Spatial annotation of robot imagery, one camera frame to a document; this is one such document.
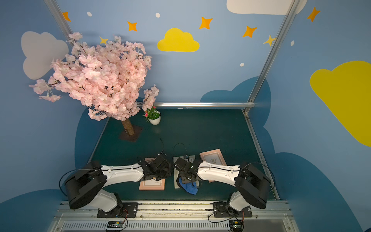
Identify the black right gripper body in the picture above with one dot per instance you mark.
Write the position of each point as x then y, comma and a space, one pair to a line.
182, 166

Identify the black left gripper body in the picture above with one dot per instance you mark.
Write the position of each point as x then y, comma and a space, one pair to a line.
164, 167

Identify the grey-green picture frame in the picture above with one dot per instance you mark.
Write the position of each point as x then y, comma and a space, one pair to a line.
176, 172

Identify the pink picture frame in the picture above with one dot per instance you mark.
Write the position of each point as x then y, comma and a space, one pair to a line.
150, 184
213, 157

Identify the blue black-edged cloth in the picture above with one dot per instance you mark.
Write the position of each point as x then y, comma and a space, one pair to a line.
190, 188

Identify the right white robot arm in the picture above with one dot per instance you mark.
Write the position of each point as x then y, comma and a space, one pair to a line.
252, 185

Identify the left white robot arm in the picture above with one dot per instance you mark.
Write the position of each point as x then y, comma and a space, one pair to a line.
85, 186

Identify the white pot with plant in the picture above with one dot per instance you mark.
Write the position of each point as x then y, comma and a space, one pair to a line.
152, 115

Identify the pink blossom artificial tree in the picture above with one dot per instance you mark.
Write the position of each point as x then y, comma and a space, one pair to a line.
105, 78

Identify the aluminium mounting rail front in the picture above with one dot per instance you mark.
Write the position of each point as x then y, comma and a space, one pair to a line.
176, 216

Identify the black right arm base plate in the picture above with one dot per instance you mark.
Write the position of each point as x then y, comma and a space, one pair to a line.
223, 210

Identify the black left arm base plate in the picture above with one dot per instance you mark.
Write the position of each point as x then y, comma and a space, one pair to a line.
122, 210

